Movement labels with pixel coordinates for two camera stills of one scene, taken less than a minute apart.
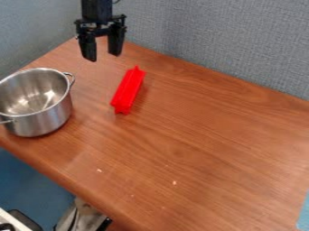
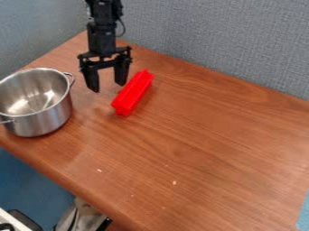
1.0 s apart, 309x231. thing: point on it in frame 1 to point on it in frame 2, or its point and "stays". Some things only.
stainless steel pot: (36, 102) stays
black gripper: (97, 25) to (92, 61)
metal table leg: (83, 218) stays
